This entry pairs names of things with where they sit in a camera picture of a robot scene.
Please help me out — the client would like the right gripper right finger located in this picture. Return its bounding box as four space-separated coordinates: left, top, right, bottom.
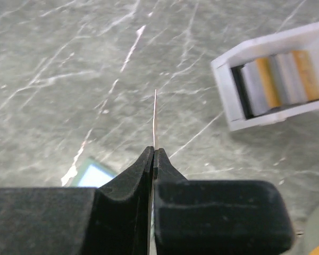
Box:
154 149 294 254

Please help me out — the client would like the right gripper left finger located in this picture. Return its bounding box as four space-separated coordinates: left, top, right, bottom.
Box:
0 147 154 254

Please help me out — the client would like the green card holder wallet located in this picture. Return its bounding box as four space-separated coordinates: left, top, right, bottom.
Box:
69 157 118 188

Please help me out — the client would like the white card tray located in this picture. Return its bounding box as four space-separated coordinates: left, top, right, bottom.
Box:
211 22 319 131

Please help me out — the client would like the gold card in tray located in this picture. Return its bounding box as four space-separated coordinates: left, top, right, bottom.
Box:
254 50 319 108

